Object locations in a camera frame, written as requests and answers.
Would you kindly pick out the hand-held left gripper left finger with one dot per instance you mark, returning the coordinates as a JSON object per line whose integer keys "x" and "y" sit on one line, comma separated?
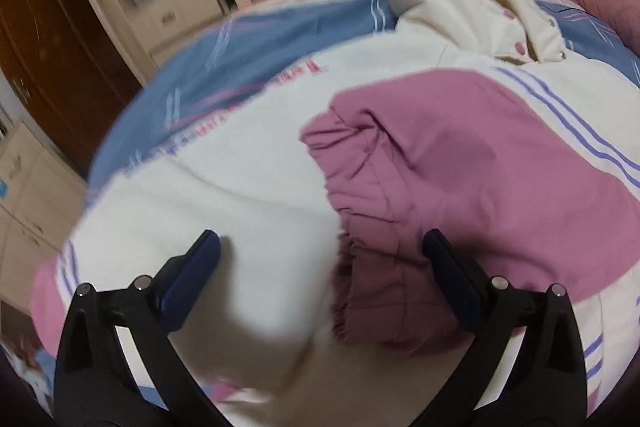
{"x": 192, "y": 277}

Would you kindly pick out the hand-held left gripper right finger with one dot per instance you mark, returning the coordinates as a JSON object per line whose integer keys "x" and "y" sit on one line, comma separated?
{"x": 452, "y": 279}

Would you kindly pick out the pink and cream hooded jacket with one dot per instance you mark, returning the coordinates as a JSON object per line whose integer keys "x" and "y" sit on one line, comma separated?
{"x": 450, "y": 147}

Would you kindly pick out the beige shelf cabinet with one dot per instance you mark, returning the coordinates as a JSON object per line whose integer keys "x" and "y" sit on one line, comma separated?
{"x": 30, "y": 207}

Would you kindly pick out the blue sticker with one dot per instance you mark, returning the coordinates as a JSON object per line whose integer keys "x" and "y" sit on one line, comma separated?
{"x": 3, "y": 189}

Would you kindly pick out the blue plaid blanket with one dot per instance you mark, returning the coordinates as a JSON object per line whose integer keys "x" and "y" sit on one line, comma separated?
{"x": 240, "y": 52}

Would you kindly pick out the brown wooden door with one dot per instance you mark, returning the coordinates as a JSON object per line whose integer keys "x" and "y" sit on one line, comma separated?
{"x": 60, "y": 57}

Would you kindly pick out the beige wardrobe drawer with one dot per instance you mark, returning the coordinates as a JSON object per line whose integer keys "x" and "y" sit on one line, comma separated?
{"x": 175, "y": 14}

